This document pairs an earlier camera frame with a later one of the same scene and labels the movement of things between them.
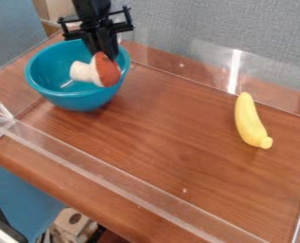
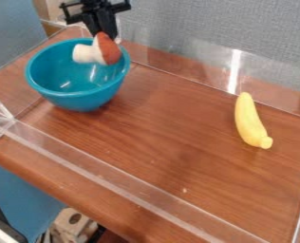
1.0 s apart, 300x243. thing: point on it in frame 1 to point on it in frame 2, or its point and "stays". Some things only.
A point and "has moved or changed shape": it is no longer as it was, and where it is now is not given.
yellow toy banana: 249,121 stays
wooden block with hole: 72,227 stays
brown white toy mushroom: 100,71 has moved or changed shape
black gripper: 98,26 to 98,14
